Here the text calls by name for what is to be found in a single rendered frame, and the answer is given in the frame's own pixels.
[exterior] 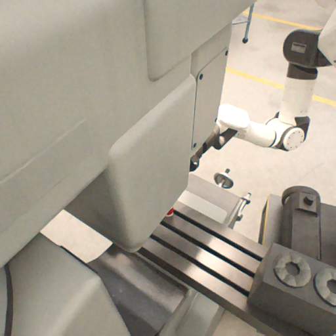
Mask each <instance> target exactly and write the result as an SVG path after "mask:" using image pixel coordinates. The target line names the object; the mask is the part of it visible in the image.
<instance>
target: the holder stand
mask: <svg viewBox="0 0 336 336"><path fill-rule="evenodd" d="M247 303H248V304H250V305H252V306H254V307H256V308H258V309H260V310H263V311H265V312H267V313H269V314H271V315H273V316H275V317H277V318H279V319H281V320H284V321H286V322H288V323H290V324H292V325H294V326H296V327H298V328H300V329H303V331H305V332H307V333H309V334H311V335H313V336H333V335H336V268H335V267H333V266H330V265H328V264H326V263H323V262H321V261H318V260H316V259H313V258H311V257H307V256H306V255H303V254H301V253H298V252H296V251H294V250H291V249H289V248H286V247H283V246H281V245H278V244H276V243H273V244H272V245H271V246H270V249H268V251H267V252H266V254H265V256H264V257H263V260H262V261H261V263H260V265H259V266H258V268H257V271H256V274H255V276H254V278H253V283H252V285H251V289H250V292H249V296H248V299H247Z"/></svg>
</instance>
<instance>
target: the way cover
mask: <svg viewBox="0 0 336 336"><path fill-rule="evenodd" d="M102 257H103V258H102ZM99 263H100V264H99ZM87 264H88V265H89V266H91V267H92V268H94V269H95V270H96V271H97V272H100V275H101V277H102V279H103V281H104V283H105V285H106V287H107V289H108V291H109V293H110V294H111V293H112V294H111V295H110V296H111V297H112V298H113V300H114V303H115V305H116V306H117V309H118V310H119V313H121V317H122V319H123V321H124V323H125V324H126V326H127V327H128V330H129V332H130V334H131V336H154V335H155V334H156V333H157V332H158V331H159V330H160V329H161V328H162V327H163V326H164V324H165V323H166V322H167V320H168V319H169V318H170V317H171V316H172V314H173V313H174V311H175V309H176V308H177V307H178V305H179V304H180V302H181V300H182V299H183V298H184V296H185V294H186V293H187V291H188V289H187V288H186V287H184V286H183V285H181V284H180V283H178V282H176V281H174V280H173V279H172V278H170V277H168V276H167V275H166V274H164V273H162V272H160V271H159V270H157V269H156V268H155V267H154V266H152V265H151V264H149V263H148V262H146V261H144V260H142V259H141V258H140V257H138V256H136V255H135V254H134V253H130V252H128V251H125V250H124V249H122V248H120V247H119V246H117V245H116V244H114V243H113V244H111V246H109V247H108V248H107V249H106V250H105V251H104V252H103V253H102V254H101V255H99V256H98V257H97V258H96V259H95V260H92V261H90V262H88V263H87ZM105 267H106V268H105ZM154 268H155V269H154ZM106 274H107V275H106ZM122 281H123V282H122ZM145 282H147V283H145ZM152 286H153V287H152ZM158 288H159V289H158ZM120 289H121V290H120ZM147 289H148V290H147ZM175 290H177V291H175ZM181 291H182V292H181ZM114 294H115V296H113V295H114ZM152 295H153V296H152ZM172 297H173V298H172ZM143 306H144V307H143ZM157 308H159V309H157ZM133 310H134V311H133ZM129 312H130V313H129ZM144 313H145V315H144ZM138 316H139V317H138ZM161 316H162V317H161ZM163 316H164V317H163ZM131 331H132V332H131ZM141 331H142V333H141Z"/></svg>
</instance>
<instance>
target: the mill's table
mask: <svg viewBox="0 0 336 336"><path fill-rule="evenodd" d="M267 251H268V248H266V247H264V246H263V245H261V244H259V243H257V242H255V241H253V240H251V239H249V238H248V237H246V236H244V235H243V234H240V233H239V232H237V231H235V230H233V229H231V228H229V227H227V226H225V225H223V224H221V223H219V222H217V221H215V220H213V219H212V218H211V217H208V216H207V215H205V214H203V213H200V212H199V211H197V210H195V209H193V208H191V207H189V206H187V205H185V203H183V202H181V201H179V200H177V201H176V202H175V203H174V205H173V214H172V215H171V216H169V217H167V216H165V217H164V218H163V219H162V221H161V222H160V223H159V224H158V226H157V227H156V229H155V230H154V231H153V232H152V233H151V236H150V237H149V238H148V239H147V240H146V241H145V242H144V244H143V245H142V247H141V248H140V249H139V250H137V251H136V252H137V253H139V254H141V255H142V256H143V257H145V258H147V259H149V260H150V261H152V262H153V263H155V264H157V265H158V266H160V267H161V268H163V269H164V270H165V271H167V272H168V273H170V274H172V275H173V276H174V277H176V278H178V279H180V280H181V281H183V282H184V283H186V284H187V285H189V286H190V287H193V288H194V289H195V290H196V291H198V292H199V293H201V294H202V295H204V296H205V297H207V298H209V299H211V300H212V301H214V302H215V303H217V304H218V305H220V306H221V307H223V308H224V309H227V310H228V311H229V312H231V313H233V314H234V315H236V316H237V317H238V318H239V319H241V320H242V321H244V322H246V323H247V324H249V325H250V326H252V327H254V328H255V329H257V330H258V331H260V332H261V333H263V334H264V335H266V336H313V335H311V334H309V333H307V332H305V331H303V329H300V328H298V327H296V326H294V325H292V324H290V323H288V322H286V321H284V320H281V319H279V318H277V317H275V316H273V315H271V314H269V313H267V312H265V311H263V310H260V309H258V308H256V307H254V306H252V305H250V304H248V303H247V299H248V296H249V292H250V289H251V285H252V283H253V278H254V276H255V274H256V271H257V268H258V266H259V265H260V263H261V261H262V260H263V257H264V256H265V254H266V252H267Z"/></svg>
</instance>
